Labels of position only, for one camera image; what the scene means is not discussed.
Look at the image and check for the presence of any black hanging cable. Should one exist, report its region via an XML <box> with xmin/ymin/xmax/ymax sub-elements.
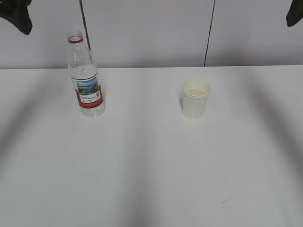
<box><xmin>79</xmin><ymin>0</ymin><xmax>93</xmax><ymax>52</ymax></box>

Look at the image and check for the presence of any white paper cup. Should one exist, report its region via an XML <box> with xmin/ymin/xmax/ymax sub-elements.
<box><xmin>182</xmin><ymin>78</ymin><xmax>211</xmax><ymax>119</ymax></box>

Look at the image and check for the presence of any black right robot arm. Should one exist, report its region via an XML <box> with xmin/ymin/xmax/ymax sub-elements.
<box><xmin>286</xmin><ymin>0</ymin><xmax>303</xmax><ymax>27</ymax></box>

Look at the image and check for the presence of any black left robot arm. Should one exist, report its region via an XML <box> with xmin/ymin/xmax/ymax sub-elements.
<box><xmin>0</xmin><ymin>0</ymin><xmax>33</xmax><ymax>35</ymax></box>

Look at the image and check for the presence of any clear plastic water bottle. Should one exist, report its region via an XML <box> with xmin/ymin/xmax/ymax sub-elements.
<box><xmin>67</xmin><ymin>31</ymin><xmax>106</xmax><ymax>117</ymax></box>

